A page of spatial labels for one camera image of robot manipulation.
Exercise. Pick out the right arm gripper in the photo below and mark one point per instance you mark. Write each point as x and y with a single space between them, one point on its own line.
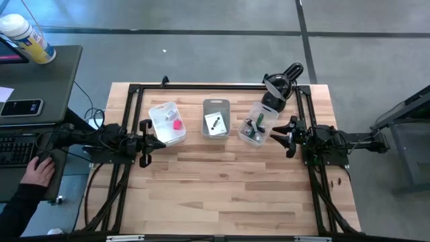
298 134

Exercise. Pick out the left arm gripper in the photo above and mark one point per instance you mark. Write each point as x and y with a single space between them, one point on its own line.
145 144

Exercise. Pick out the white charger cube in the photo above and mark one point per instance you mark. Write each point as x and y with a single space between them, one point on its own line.
169 115

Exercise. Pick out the white acer box black print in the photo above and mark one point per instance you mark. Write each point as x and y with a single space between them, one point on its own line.
210 117

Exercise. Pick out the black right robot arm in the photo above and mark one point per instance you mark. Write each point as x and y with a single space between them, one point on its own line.
356 139

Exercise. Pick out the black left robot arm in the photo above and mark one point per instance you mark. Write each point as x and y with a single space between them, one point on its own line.
84 138

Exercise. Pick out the person's forearm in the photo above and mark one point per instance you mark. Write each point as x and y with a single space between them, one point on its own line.
20 211

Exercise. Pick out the white plastic bin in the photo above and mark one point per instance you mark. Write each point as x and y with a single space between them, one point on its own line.
161 134

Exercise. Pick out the clear plastic bin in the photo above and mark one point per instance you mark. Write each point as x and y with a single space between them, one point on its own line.
268 116

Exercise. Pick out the grey plastic bin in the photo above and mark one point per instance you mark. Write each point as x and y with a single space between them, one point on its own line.
215 106

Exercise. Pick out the black clamp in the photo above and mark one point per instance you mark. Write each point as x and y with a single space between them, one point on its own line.
164 80

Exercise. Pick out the black computer mouse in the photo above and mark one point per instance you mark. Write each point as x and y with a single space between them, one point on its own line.
42 154

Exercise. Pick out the grey metal table stand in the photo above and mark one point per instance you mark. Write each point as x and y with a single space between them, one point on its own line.
399 148

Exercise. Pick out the person's hand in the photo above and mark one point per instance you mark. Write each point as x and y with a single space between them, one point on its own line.
38 173

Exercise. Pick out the dark side desk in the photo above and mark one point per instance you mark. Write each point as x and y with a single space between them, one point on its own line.
43 77

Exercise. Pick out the black keyboard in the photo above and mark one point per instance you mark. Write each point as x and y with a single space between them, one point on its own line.
16 149

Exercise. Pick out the smartphone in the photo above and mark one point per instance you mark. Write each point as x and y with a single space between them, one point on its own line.
20 107

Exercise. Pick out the white paper sheet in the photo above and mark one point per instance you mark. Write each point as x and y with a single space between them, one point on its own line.
5 94

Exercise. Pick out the white yellow wipes canister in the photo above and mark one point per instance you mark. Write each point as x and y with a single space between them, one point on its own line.
30 40

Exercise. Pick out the computer monitor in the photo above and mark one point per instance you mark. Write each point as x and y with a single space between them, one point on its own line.
10 55

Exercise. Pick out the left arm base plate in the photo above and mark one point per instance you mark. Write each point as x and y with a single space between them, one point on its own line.
100 158

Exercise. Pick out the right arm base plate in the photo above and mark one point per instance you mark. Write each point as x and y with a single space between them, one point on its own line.
339 160

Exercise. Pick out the black aluminium table frame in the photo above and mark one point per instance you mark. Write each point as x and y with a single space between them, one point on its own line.
201 86

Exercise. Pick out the silver metal bracket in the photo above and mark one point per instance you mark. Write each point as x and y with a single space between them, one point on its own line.
124 238
312 239

